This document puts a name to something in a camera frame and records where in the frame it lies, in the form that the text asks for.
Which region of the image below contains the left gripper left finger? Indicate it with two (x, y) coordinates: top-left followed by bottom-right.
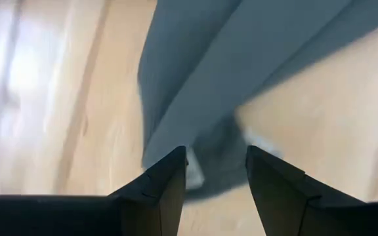
(0, 146), (188, 236)

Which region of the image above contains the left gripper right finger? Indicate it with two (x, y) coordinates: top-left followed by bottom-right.
(245, 146), (378, 236)

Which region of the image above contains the grey waffle towel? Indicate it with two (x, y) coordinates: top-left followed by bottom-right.
(137, 0), (378, 201)

